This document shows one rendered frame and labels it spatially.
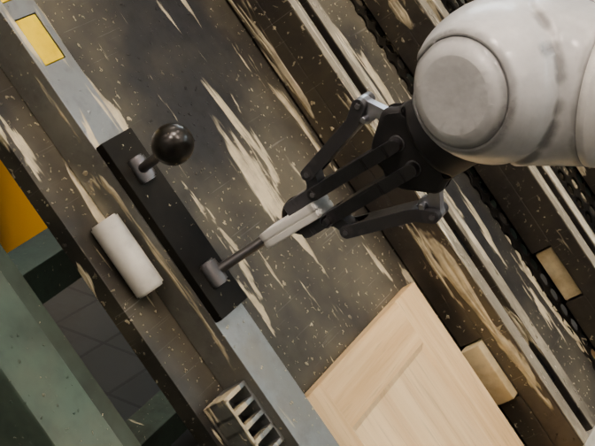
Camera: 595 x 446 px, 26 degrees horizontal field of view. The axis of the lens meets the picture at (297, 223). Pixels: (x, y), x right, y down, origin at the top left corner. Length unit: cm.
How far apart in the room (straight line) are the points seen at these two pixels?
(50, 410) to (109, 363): 271
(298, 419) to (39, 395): 31
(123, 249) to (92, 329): 273
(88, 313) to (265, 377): 280
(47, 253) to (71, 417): 155
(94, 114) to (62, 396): 31
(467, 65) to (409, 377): 71
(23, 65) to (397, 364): 53
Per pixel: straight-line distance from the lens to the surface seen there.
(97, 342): 386
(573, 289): 185
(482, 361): 158
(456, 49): 80
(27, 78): 124
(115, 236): 121
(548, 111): 81
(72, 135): 123
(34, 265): 256
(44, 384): 106
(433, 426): 147
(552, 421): 160
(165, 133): 112
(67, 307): 407
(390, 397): 142
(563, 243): 182
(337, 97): 153
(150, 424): 315
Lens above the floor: 192
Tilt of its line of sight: 25 degrees down
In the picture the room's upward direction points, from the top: straight up
